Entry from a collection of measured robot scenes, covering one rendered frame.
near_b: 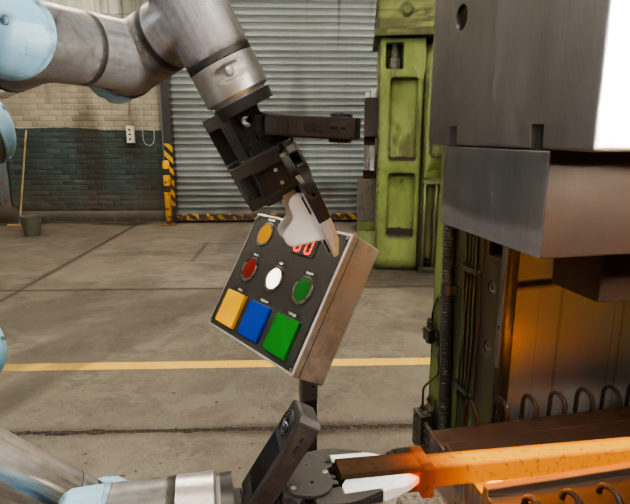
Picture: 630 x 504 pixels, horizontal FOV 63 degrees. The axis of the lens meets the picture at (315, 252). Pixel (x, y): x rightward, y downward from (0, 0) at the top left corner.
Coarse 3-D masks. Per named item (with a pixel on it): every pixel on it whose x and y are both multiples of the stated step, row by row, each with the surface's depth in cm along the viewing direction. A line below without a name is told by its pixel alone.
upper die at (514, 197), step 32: (448, 160) 62; (480, 160) 55; (512, 160) 49; (544, 160) 45; (576, 160) 45; (608, 160) 45; (448, 192) 63; (480, 192) 55; (512, 192) 50; (544, 192) 45; (576, 192) 45; (608, 192) 46; (448, 224) 63; (480, 224) 56; (512, 224) 50; (544, 224) 45; (576, 224) 46; (608, 224) 47; (544, 256) 46; (576, 256) 47
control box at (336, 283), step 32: (256, 224) 120; (256, 256) 114; (288, 256) 106; (320, 256) 99; (352, 256) 96; (224, 288) 119; (256, 288) 110; (288, 288) 102; (320, 288) 95; (352, 288) 97; (320, 320) 94; (256, 352) 102; (320, 352) 95; (320, 384) 96
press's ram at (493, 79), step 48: (480, 0) 54; (528, 0) 46; (576, 0) 40; (624, 0) 37; (480, 48) 54; (528, 48) 46; (576, 48) 40; (624, 48) 38; (432, 96) 66; (480, 96) 54; (528, 96) 46; (576, 96) 40; (624, 96) 39; (432, 144) 67; (480, 144) 55; (528, 144) 47; (576, 144) 41; (624, 144) 40
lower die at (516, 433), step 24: (624, 408) 77; (432, 432) 71; (456, 432) 71; (480, 432) 71; (504, 432) 71; (528, 432) 69; (552, 432) 69; (576, 432) 69; (600, 432) 69; (624, 432) 69; (528, 480) 58; (552, 480) 58; (576, 480) 59; (600, 480) 59; (624, 480) 59
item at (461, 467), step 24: (384, 456) 57; (408, 456) 57; (432, 456) 58; (456, 456) 59; (480, 456) 59; (504, 456) 59; (528, 456) 59; (552, 456) 60; (576, 456) 60; (600, 456) 61; (624, 456) 61; (336, 480) 56; (432, 480) 55; (456, 480) 57; (480, 480) 58
